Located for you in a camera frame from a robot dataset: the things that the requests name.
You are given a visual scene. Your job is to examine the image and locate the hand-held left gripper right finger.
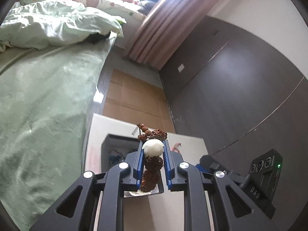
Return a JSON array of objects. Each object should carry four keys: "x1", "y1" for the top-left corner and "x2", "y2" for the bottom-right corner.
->
[{"x1": 163, "y1": 141, "x2": 276, "y2": 231}]

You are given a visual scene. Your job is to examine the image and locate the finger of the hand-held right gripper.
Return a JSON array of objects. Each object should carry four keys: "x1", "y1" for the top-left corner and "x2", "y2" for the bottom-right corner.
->
[
  {"x1": 200, "y1": 154, "x2": 227, "y2": 174},
  {"x1": 195, "y1": 165, "x2": 212, "y2": 174}
]

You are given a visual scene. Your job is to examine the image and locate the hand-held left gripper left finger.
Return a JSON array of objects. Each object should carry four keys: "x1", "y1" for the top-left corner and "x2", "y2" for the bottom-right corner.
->
[{"x1": 29, "y1": 141, "x2": 145, "y2": 231}]

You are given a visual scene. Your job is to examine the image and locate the blue beaded necklace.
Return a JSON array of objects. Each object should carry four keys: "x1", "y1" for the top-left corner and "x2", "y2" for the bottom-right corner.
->
[{"x1": 108, "y1": 149, "x2": 127, "y2": 166}]

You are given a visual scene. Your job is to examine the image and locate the brown bead bracelet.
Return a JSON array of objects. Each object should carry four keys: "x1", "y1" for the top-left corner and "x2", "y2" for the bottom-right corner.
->
[{"x1": 137, "y1": 123, "x2": 168, "y2": 193}]

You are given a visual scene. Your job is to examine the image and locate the black square gift box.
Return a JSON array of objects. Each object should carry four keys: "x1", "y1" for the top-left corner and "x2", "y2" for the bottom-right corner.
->
[{"x1": 102, "y1": 133, "x2": 166, "y2": 198}]

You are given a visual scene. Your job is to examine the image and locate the cardboard floor sheets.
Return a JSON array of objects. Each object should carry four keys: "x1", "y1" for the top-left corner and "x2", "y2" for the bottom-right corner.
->
[{"x1": 102, "y1": 68, "x2": 177, "y2": 134}]

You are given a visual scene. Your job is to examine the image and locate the grey wardrobe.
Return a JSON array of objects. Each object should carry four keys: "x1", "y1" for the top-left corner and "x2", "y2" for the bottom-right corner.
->
[{"x1": 158, "y1": 15, "x2": 308, "y2": 199}]

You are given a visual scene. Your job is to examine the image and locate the green bed sheet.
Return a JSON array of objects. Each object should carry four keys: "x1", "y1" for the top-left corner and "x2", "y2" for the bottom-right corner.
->
[{"x1": 0, "y1": 32, "x2": 116, "y2": 228}]

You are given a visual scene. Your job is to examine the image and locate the pink curtain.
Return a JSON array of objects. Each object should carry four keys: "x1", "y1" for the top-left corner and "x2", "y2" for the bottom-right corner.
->
[{"x1": 127, "y1": 0, "x2": 207, "y2": 71}]

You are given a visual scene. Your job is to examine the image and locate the black garment under duvet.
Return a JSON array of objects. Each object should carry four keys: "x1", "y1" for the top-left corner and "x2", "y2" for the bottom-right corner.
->
[{"x1": 86, "y1": 32, "x2": 111, "y2": 45}]

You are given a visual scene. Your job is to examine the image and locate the floral window seat cushion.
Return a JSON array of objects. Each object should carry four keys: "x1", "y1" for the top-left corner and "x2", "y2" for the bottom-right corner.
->
[{"x1": 96, "y1": 0, "x2": 145, "y2": 22}]

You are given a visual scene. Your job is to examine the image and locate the dark bags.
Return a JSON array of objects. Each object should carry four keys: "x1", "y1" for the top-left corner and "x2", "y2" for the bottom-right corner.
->
[{"x1": 138, "y1": 0, "x2": 162, "y2": 14}]

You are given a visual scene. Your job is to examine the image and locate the light green duvet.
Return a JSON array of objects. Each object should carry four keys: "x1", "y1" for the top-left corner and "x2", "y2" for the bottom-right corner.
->
[{"x1": 0, "y1": 0, "x2": 127, "y2": 51}]

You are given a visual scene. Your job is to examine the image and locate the floral pillow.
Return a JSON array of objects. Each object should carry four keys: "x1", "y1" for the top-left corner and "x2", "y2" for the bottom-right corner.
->
[{"x1": 65, "y1": 0, "x2": 116, "y2": 9}]

